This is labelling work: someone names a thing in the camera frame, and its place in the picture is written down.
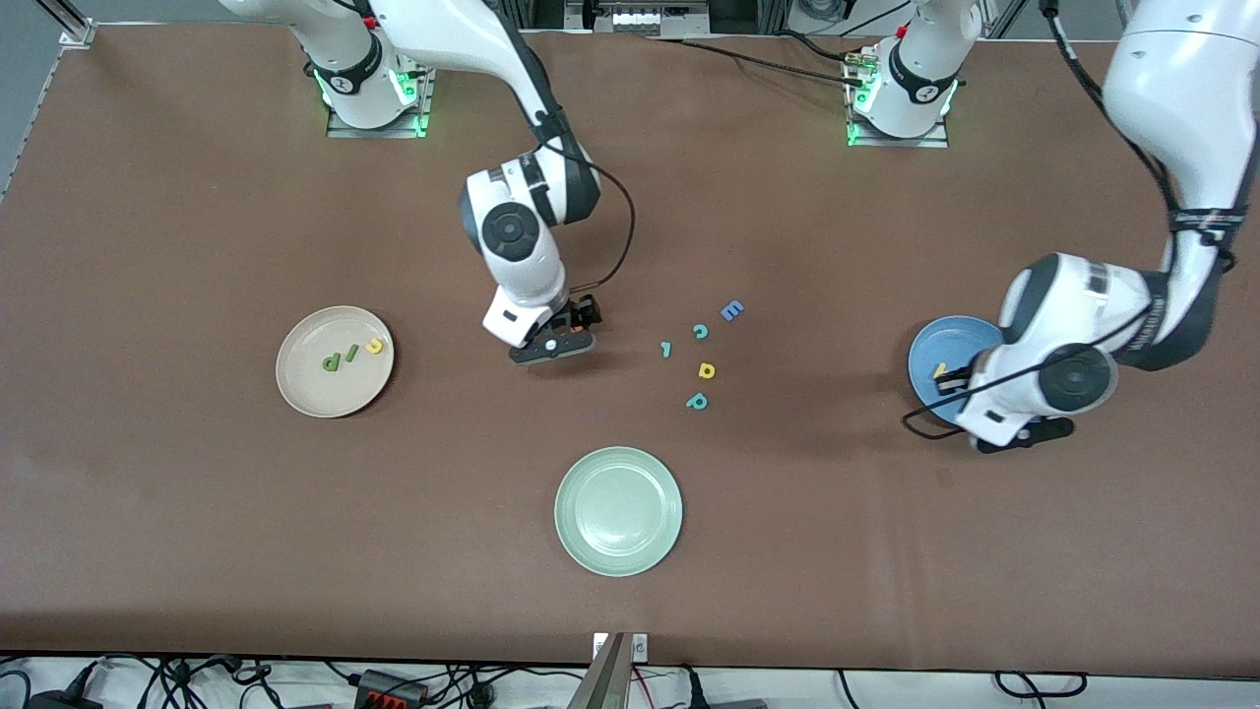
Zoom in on long black cable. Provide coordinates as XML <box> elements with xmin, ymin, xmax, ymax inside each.
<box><xmin>645</xmin><ymin>34</ymin><xmax>872</xmax><ymax>90</ymax></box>

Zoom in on light brown round plate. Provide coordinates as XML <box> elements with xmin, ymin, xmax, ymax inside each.
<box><xmin>276</xmin><ymin>305</ymin><xmax>396</xmax><ymax>419</ymax></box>

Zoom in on brown table mat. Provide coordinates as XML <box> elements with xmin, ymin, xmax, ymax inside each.
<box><xmin>0</xmin><ymin>22</ymin><xmax>1260</xmax><ymax>680</ymax></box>

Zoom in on aluminium corner post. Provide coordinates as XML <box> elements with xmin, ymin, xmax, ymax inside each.
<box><xmin>57</xmin><ymin>0</ymin><xmax>99</xmax><ymax>48</ymax></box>

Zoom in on blue round plate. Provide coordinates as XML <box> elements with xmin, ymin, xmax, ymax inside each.
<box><xmin>908</xmin><ymin>316</ymin><xmax>1005</xmax><ymax>426</ymax></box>

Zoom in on pale green round plate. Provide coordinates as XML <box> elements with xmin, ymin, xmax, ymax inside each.
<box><xmin>554</xmin><ymin>446</ymin><xmax>684</xmax><ymax>578</ymax></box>

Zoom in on white stand bracket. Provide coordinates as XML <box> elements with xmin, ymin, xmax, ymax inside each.
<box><xmin>592</xmin><ymin>632</ymin><xmax>650</xmax><ymax>664</ymax></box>

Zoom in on grey metal stand bar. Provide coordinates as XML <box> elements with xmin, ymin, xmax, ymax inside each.
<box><xmin>566</xmin><ymin>632</ymin><xmax>633</xmax><ymax>709</ymax></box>

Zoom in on black red power strip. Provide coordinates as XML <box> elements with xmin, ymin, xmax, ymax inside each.
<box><xmin>352</xmin><ymin>670</ymin><xmax>431</xmax><ymax>709</ymax></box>

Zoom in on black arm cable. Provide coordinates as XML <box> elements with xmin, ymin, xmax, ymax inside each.
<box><xmin>902</xmin><ymin>0</ymin><xmax>1182</xmax><ymax>441</ymax></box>
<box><xmin>532</xmin><ymin>108</ymin><xmax>637</xmax><ymax>296</ymax></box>

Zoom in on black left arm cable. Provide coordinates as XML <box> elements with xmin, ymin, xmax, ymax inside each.
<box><xmin>902</xmin><ymin>0</ymin><xmax>1182</xmax><ymax>441</ymax></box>

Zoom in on looped black cable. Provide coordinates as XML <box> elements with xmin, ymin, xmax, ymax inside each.
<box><xmin>992</xmin><ymin>671</ymin><xmax>1090</xmax><ymax>699</ymax></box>

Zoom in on grey connector box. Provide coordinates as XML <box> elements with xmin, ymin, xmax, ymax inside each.
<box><xmin>596</xmin><ymin>0</ymin><xmax>712</xmax><ymax>38</ymax></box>

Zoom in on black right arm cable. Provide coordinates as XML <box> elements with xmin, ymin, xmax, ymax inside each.
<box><xmin>532</xmin><ymin>108</ymin><xmax>637</xmax><ymax>296</ymax></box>

